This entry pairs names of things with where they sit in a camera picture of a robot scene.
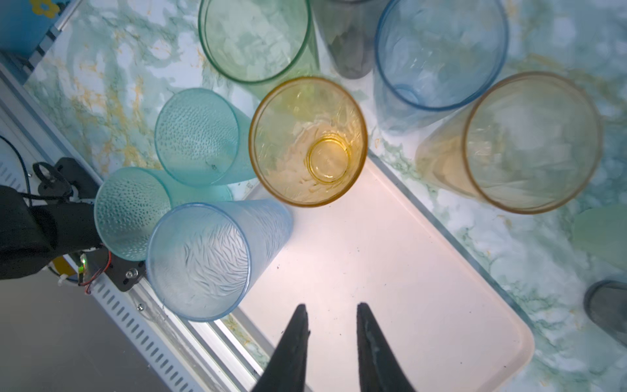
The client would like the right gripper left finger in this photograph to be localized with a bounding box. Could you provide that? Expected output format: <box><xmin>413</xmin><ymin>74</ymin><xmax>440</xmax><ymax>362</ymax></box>
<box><xmin>252</xmin><ymin>304</ymin><xmax>310</xmax><ymax>392</ymax></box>

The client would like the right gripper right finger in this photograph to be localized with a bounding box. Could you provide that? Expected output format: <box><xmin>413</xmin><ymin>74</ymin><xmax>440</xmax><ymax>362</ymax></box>
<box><xmin>357</xmin><ymin>302</ymin><xmax>415</xmax><ymax>391</ymax></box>

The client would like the textured blue glass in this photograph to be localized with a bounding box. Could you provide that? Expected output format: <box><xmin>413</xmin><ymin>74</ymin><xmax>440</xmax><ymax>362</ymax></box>
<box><xmin>146</xmin><ymin>199</ymin><xmax>293</xmax><ymax>322</ymax></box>

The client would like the tall amber glass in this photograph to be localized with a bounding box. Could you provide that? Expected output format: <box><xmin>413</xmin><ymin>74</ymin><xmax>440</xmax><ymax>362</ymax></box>
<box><xmin>248</xmin><ymin>76</ymin><xmax>368</xmax><ymax>207</ymax></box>

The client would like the tall green glass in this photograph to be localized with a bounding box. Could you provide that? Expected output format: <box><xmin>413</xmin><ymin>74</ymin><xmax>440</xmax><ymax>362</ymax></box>
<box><xmin>198</xmin><ymin>0</ymin><xmax>320</xmax><ymax>99</ymax></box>

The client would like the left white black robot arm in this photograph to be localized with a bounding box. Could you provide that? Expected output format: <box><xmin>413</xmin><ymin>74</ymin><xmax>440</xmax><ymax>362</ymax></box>
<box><xmin>1</xmin><ymin>186</ymin><xmax>102</xmax><ymax>279</ymax></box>

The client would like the cream plastic tray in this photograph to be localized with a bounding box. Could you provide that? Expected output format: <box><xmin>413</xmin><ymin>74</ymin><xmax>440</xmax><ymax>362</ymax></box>
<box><xmin>233</xmin><ymin>160</ymin><xmax>535</xmax><ymax>391</ymax></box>

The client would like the lower teal dotted glass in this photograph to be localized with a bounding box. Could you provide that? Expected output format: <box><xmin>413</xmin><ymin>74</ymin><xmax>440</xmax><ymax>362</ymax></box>
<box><xmin>94</xmin><ymin>167</ymin><xmax>233</xmax><ymax>261</ymax></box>

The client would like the teal dotted glass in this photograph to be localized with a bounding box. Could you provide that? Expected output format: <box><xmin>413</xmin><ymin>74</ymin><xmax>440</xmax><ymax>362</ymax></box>
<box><xmin>154</xmin><ymin>88</ymin><xmax>256</xmax><ymax>187</ymax></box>
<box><xmin>94</xmin><ymin>167</ymin><xmax>233</xmax><ymax>261</ymax></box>

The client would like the small grey glass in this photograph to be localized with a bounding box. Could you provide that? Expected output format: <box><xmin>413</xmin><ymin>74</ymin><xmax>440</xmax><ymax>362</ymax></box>
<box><xmin>583</xmin><ymin>279</ymin><xmax>626</xmax><ymax>346</ymax></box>

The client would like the left green circuit board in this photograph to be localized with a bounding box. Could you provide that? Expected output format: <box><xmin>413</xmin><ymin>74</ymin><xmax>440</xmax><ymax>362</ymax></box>
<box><xmin>47</xmin><ymin>254</ymin><xmax>88</xmax><ymax>286</ymax></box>

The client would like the upper teal dotted glass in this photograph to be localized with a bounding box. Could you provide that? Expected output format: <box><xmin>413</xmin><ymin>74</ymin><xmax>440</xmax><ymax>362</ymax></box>
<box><xmin>154</xmin><ymin>88</ymin><xmax>256</xmax><ymax>187</ymax></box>

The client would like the small light green glass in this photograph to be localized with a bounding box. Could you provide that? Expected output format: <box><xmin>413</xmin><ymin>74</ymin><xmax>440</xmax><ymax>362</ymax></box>
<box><xmin>572</xmin><ymin>204</ymin><xmax>626</xmax><ymax>270</ymax></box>

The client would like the tall yellow glass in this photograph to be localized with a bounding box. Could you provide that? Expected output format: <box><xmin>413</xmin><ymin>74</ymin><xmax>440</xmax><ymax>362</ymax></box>
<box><xmin>415</xmin><ymin>72</ymin><xmax>603</xmax><ymax>215</ymax></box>

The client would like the tall pale blue glass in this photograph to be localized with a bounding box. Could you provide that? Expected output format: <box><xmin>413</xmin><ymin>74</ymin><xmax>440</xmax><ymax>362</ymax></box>
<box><xmin>373</xmin><ymin>0</ymin><xmax>509</xmax><ymax>133</ymax></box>

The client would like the tall grey glass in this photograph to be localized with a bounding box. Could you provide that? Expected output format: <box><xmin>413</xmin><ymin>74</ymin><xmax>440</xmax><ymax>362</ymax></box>
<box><xmin>310</xmin><ymin>0</ymin><xmax>388</xmax><ymax>79</ymax></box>

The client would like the aluminium front rail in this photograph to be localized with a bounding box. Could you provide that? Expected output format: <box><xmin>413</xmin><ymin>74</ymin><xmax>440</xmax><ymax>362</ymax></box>
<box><xmin>0</xmin><ymin>58</ymin><xmax>275</xmax><ymax>392</ymax></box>

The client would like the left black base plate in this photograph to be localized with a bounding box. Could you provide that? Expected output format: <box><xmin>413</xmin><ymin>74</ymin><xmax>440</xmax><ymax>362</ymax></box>
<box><xmin>30</xmin><ymin>158</ymin><xmax>146</xmax><ymax>294</ymax></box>

